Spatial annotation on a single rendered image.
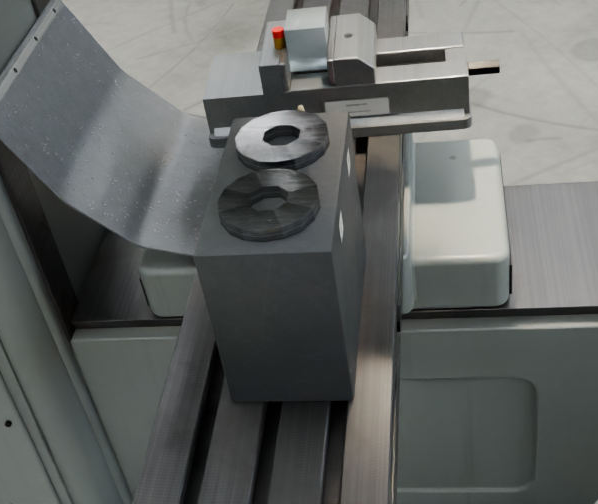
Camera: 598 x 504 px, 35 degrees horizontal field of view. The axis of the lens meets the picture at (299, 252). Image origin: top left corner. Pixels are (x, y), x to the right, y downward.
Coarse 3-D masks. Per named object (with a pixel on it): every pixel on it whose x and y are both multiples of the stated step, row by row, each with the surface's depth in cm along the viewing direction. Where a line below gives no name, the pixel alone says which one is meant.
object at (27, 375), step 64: (0, 0) 120; (0, 64) 119; (0, 192) 118; (0, 256) 122; (64, 256) 136; (0, 320) 127; (64, 320) 134; (0, 384) 134; (64, 384) 138; (0, 448) 143; (64, 448) 143
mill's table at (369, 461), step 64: (320, 0) 159; (384, 0) 155; (384, 192) 115; (384, 256) 106; (192, 320) 102; (384, 320) 98; (192, 384) 95; (384, 384) 92; (192, 448) 89; (256, 448) 88; (320, 448) 87; (384, 448) 86
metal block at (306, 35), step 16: (288, 16) 124; (304, 16) 123; (320, 16) 123; (288, 32) 121; (304, 32) 121; (320, 32) 121; (288, 48) 123; (304, 48) 122; (320, 48) 122; (304, 64) 124; (320, 64) 124
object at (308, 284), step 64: (256, 128) 92; (320, 128) 91; (256, 192) 85; (320, 192) 85; (256, 256) 80; (320, 256) 79; (256, 320) 85; (320, 320) 84; (256, 384) 90; (320, 384) 89
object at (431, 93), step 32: (224, 64) 132; (256, 64) 130; (288, 64) 124; (384, 64) 129; (416, 64) 124; (448, 64) 123; (224, 96) 125; (256, 96) 124; (288, 96) 124; (320, 96) 123; (352, 96) 123; (384, 96) 123; (416, 96) 122; (448, 96) 122; (224, 128) 127; (352, 128) 124; (384, 128) 124; (416, 128) 124; (448, 128) 124
